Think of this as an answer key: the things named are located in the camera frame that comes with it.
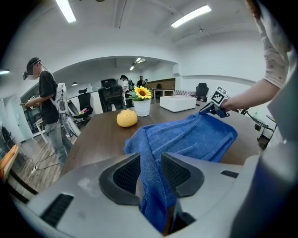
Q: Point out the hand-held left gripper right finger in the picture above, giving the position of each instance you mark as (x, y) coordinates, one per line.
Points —
(214, 193)

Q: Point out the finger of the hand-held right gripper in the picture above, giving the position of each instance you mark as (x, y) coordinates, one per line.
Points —
(207, 109)

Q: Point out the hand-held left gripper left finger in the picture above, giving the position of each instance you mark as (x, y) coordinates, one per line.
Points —
(93, 209)

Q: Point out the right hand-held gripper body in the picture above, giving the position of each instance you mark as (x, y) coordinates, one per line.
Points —
(220, 97)

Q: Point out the blue towel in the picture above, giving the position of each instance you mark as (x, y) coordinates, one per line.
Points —
(186, 137)

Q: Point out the person's right forearm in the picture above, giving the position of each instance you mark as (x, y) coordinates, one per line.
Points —
(249, 96)

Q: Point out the checkered cloth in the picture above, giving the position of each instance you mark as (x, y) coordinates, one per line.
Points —
(185, 93)

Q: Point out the white plastic box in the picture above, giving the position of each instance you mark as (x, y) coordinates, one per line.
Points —
(178, 103)

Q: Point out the wooden partition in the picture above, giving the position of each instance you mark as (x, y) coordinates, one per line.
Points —
(163, 83)

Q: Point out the potted artificial sunflower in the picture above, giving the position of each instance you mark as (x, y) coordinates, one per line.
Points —
(142, 107)

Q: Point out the white star-print shirt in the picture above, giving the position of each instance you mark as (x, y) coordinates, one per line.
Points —
(274, 58)

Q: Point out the white power strip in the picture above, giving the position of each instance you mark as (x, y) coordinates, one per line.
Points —
(34, 169)

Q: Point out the orange fruit-shaped container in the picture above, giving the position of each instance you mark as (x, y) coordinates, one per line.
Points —
(126, 118)

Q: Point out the round white side table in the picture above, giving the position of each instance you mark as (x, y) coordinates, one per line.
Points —
(9, 160)

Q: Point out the orange cloth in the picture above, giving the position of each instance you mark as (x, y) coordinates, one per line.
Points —
(5, 158)

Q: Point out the white backpack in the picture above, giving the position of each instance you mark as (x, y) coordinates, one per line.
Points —
(61, 100)

